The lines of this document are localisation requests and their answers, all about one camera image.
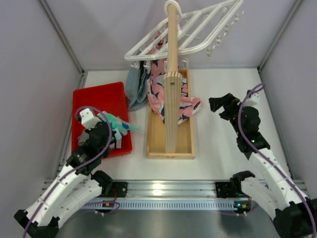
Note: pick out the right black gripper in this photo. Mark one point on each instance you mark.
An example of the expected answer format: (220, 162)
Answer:
(226, 110)

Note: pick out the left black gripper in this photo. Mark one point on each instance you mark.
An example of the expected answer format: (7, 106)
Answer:
(113, 138)

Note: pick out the teal patterned sock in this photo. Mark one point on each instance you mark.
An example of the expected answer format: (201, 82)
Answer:
(131, 127)

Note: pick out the white clip sock hanger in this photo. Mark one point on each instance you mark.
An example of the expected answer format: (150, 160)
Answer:
(187, 32)

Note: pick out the grey sock black stripes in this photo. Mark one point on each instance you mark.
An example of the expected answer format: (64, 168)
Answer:
(82, 138)

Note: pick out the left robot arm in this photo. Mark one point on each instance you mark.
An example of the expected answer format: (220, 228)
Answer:
(77, 183)

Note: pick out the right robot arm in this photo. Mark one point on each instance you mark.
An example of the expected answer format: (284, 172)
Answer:
(293, 213)

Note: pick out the pink patterned sock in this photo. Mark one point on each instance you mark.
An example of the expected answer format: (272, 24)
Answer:
(155, 88)
(189, 105)

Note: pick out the red plastic tray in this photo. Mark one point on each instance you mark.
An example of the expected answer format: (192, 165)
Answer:
(109, 97)

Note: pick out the wooden stand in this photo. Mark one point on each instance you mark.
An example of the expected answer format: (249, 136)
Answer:
(170, 140)

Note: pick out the blue grey sock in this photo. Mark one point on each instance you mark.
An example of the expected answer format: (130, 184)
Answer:
(135, 87)

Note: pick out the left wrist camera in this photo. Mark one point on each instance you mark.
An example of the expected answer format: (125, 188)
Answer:
(88, 118)

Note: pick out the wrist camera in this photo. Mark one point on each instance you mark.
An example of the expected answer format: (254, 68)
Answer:
(252, 99)
(88, 118)

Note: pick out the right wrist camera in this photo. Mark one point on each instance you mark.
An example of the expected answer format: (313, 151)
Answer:
(252, 99)

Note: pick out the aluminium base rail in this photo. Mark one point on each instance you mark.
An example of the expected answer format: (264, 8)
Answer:
(167, 195)

